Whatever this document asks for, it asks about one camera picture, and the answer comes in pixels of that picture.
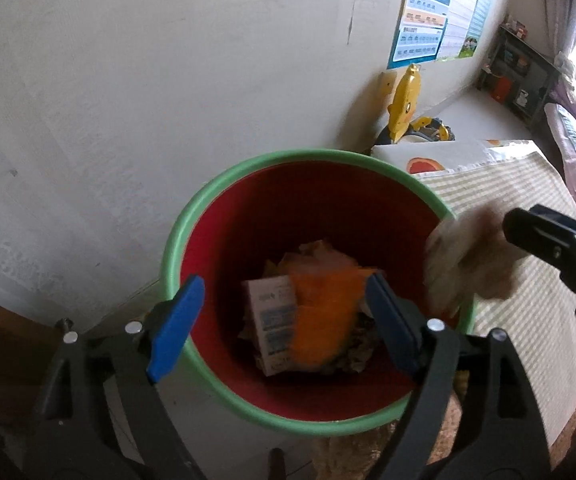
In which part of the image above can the small red white box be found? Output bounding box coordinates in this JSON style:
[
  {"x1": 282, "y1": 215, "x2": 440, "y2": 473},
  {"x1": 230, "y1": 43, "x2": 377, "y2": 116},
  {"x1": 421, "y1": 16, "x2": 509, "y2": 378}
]
[{"x1": 502, "y1": 17, "x2": 529, "y2": 39}]

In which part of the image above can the small white pink carton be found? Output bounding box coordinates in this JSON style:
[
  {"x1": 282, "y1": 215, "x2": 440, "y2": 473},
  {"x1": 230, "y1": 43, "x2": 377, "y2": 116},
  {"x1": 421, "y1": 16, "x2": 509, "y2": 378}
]
[{"x1": 242, "y1": 275, "x2": 301, "y2": 377}]

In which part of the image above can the blue letter chart poster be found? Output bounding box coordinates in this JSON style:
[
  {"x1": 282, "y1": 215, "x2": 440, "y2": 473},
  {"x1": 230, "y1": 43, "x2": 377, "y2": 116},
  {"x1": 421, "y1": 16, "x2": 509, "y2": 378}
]
[{"x1": 388, "y1": 0, "x2": 456, "y2": 70}]

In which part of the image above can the brown wooden cabinet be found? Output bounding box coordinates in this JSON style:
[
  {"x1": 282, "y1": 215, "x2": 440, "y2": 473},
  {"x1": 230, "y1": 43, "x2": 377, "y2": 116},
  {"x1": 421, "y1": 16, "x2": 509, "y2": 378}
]
[{"x1": 0, "y1": 287, "x2": 70, "y2": 412}]

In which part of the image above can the yellow duck toy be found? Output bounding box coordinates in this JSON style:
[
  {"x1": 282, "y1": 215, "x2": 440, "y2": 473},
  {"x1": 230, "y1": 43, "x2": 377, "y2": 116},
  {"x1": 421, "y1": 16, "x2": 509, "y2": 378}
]
[{"x1": 385, "y1": 62, "x2": 424, "y2": 144}]

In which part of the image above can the dark shelf desk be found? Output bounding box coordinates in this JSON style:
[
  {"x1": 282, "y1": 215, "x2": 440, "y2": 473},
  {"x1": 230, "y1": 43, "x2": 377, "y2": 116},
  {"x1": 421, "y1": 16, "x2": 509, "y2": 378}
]
[{"x1": 478, "y1": 24, "x2": 561, "y2": 129}]

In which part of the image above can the green red trash bin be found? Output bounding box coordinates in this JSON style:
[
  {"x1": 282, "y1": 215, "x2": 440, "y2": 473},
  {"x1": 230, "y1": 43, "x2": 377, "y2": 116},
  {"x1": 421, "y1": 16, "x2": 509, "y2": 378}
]
[{"x1": 160, "y1": 148, "x2": 478, "y2": 436}]

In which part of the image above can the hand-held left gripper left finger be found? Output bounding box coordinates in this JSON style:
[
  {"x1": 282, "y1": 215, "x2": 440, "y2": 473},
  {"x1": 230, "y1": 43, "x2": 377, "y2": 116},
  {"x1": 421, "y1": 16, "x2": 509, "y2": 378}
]
[{"x1": 33, "y1": 275, "x2": 207, "y2": 480}]

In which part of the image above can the paper ball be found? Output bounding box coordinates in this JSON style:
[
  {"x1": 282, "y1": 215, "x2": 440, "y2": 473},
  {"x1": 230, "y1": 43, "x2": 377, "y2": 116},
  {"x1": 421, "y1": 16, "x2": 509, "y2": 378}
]
[
  {"x1": 424, "y1": 199, "x2": 524, "y2": 312},
  {"x1": 325, "y1": 310, "x2": 387, "y2": 377}
]

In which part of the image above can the white grid chart poster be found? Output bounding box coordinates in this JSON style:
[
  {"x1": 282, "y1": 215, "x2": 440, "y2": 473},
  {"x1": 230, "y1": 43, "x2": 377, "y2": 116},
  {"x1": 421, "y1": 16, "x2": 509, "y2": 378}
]
[{"x1": 438, "y1": 0, "x2": 486, "y2": 64}]

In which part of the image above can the orange snack packet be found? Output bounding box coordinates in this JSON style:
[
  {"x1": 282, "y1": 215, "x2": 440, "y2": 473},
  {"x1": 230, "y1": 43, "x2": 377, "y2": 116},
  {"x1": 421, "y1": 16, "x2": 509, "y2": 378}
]
[{"x1": 288, "y1": 265, "x2": 375, "y2": 367}]

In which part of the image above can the yellow black toy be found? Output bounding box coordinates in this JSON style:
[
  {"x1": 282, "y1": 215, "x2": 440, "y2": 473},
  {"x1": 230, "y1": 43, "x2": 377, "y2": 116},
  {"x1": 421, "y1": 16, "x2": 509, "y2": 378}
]
[{"x1": 410, "y1": 114, "x2": 456, "y2": 144}]

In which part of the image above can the beige cloth bundle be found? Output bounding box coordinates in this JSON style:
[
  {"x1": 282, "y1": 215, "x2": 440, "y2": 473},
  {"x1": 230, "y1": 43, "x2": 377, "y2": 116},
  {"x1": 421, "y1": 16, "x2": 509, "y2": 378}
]
[{"x1": 555, "y1": 52, "x2": 576, "y2": 86}]

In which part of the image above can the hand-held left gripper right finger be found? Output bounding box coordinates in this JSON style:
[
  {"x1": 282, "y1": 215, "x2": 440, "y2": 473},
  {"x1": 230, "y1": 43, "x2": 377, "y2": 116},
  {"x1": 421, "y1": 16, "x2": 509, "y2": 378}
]
[{"x1": 365, "y1": 273, "x2": 563, "y2": 480}]

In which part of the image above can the green white striped tablecloth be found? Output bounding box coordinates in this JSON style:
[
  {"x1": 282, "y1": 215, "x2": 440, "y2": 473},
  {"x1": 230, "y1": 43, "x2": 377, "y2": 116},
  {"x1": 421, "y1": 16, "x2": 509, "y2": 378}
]
[{"x1": 413, "y1": 150, "x2": 576, "y2": 442}]

